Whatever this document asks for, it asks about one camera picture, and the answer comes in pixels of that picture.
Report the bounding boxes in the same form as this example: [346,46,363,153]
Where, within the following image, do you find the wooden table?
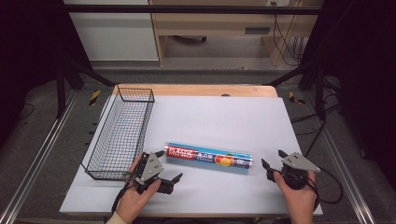
[66,83,321,218]

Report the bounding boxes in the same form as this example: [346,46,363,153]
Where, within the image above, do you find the white table mat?
[58,94,324,217]

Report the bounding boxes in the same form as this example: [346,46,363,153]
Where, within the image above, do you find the blue cling wrap roll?
[163,142,254,175]

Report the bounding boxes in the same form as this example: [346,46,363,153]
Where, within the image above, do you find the dark curtain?
[300,0,396,190]
[0,0,92,148]

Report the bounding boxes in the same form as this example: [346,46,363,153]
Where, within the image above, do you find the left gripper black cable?
[110,173,138,217]

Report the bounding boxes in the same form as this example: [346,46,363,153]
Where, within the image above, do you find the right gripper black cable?
[306,167,345,210]

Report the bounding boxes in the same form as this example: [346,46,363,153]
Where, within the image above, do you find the black floor cables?
[290,74,344,158]

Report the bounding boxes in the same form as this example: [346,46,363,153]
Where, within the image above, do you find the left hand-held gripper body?
[130,151,176,196]

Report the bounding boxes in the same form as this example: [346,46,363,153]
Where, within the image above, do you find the white cabinet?
[63,0,160,63]

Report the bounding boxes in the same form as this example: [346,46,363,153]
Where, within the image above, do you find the black metal stand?
[266,59,329,121]
[55,58,117,119]

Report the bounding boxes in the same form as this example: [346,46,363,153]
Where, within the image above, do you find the person's left hand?
[115,153,163,224]

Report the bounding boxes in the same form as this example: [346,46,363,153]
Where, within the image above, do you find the person's right hand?
[273,170,318,224]

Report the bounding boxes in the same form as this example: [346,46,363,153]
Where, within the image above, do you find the aluminium rail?
[0,89,79,224]
[302,92,376,224]

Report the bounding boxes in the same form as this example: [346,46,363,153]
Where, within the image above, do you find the yellow black tape marker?
[288,91,306,106]
[88,89,102,107]

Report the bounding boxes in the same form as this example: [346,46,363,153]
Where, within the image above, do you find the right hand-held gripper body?
[270,151,321,191]

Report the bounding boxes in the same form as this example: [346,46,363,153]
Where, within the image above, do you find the black wire basket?
[80,86,156,182]

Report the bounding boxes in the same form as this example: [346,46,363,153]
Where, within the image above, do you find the black horizontal bar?
[60,4,323,16]

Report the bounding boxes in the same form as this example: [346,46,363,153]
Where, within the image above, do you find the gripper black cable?
[110,173,138,217]
[306,167,345,210]

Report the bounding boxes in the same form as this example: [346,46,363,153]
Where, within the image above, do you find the black hanging cables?
[271,1,305,67]

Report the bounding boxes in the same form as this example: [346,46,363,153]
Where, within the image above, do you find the wooden desk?
[148,0,325,67]

